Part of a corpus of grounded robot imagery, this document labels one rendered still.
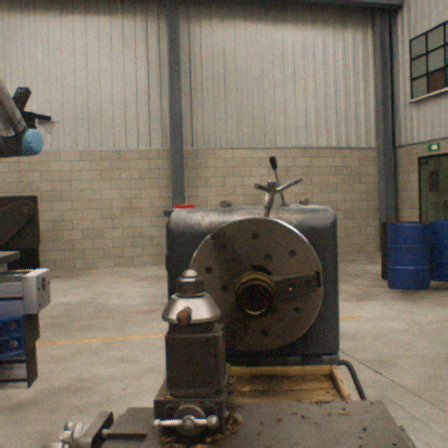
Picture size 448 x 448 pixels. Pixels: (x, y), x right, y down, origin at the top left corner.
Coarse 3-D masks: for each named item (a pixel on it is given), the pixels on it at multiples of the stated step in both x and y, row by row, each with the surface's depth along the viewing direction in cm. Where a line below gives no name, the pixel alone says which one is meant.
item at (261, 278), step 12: (252, 276) 111; (264, 276) 113; (240, 288) 109; (252, 288) 108; (264, 288) 108; (276, 288) 113; (240, 300) 108; (252, 300) 117; (264, 300) 114; (252, 312) 109; (264, 312) 108
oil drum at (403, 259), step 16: (400, 224) 767; (416, 224) 759; (400, 240) 719; (416, 240) 712; (400, 256) 720; (416, 256) 713; (400, 272) 722; (416, 272) 714; (400, 288) 723; (416, 288) 716
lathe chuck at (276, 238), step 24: (240, 240) 123; (264, 240) 122; (288, 240) 122; (192, 264) 124; (216, 264) 123; (264, 264) 122; (288, 264) 122; (312, 264) 122; (216, 288) 124; (288, 312) 123; (312, 312) 122; (264, 336) 123; (288, 336) 123
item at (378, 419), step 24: (144, 408) 81; (240, 408) 78; (264, 408) 78; (288, 408) 77; (312, 408) 77; (336, 408) 76; (360, 408) 76; (384, 408) 76; (96, 432) 71; (120, 432) 70; (144, 432) 70; (240, 432) 70; (264, 432) 69; (288, 432) 69; (312, 432) 69; (336, 432) 68; (360, 432) 68; (384, 432) 68
